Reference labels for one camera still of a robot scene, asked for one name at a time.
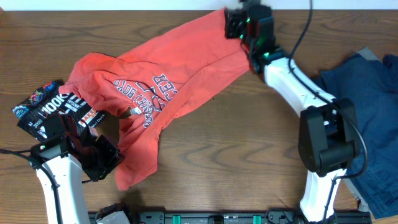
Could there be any red printed t-shirt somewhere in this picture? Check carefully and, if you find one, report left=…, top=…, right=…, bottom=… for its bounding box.
left=59, top=10, right=249, bottom=190

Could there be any left black cable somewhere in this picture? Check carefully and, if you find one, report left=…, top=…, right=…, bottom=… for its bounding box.
left=0, top=147, right=94, bottom=224

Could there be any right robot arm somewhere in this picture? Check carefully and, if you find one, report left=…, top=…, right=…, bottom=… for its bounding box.
left=224, top=2, right=360, bottom=223

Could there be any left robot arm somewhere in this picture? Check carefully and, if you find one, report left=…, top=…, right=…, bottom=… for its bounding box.
left=30, top=133, right=131, bottom=224

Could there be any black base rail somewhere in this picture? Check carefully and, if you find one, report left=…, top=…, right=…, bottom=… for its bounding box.
left=88, top=203, right=373, bottom=224

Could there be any navy blue garment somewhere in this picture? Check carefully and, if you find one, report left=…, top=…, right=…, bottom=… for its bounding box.
left=314, top=54, right=397, bottom=219

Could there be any black printed folded shirt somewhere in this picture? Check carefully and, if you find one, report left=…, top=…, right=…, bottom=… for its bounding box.
left=12, top=80, right=105, bottom=142

